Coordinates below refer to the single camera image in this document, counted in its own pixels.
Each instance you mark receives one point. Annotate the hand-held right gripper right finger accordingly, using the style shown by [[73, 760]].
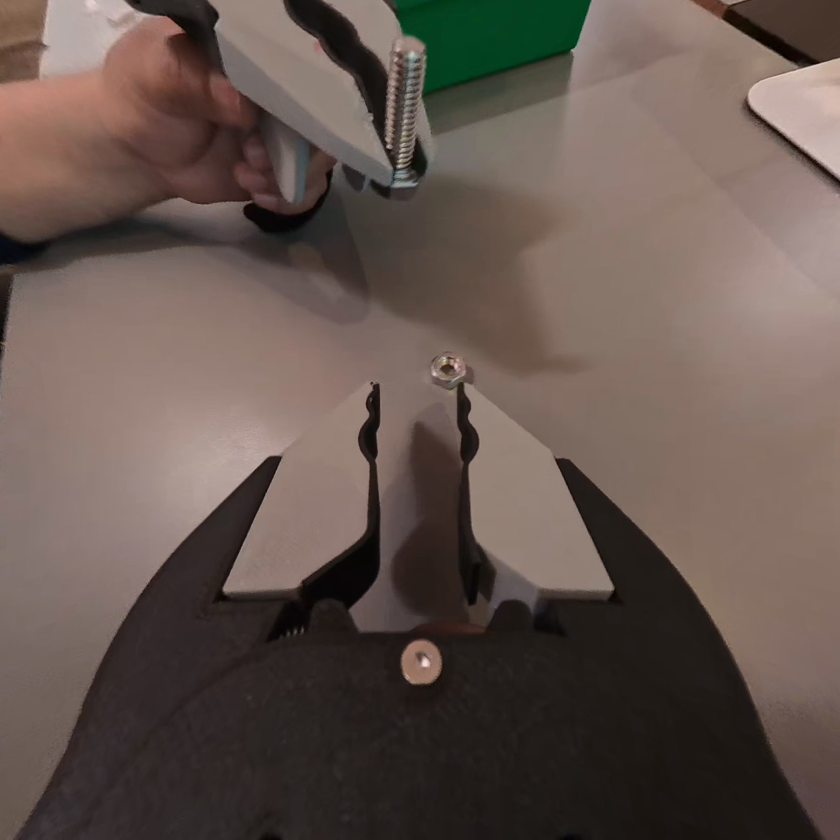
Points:
[[531, 518]]

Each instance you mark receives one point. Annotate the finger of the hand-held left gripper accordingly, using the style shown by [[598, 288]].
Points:
[[428, 148], [295, 98]]

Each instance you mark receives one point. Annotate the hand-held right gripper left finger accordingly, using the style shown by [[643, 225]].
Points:
[[295, 518]]

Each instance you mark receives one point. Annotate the long silver bolt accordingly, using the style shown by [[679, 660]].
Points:
[[403, 98]]

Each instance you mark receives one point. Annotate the green plastic bin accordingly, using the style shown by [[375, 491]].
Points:
[[492, 39]]

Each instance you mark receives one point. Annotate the silver hex nut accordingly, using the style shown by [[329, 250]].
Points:
[[436, 378]]

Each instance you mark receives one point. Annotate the person's left forearm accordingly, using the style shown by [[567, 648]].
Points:
[[46, 164]]

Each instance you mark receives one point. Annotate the person's left hand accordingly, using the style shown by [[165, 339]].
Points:
[[170, 124]]

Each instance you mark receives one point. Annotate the document stand with wooden board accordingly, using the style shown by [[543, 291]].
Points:
[[807, 111]]

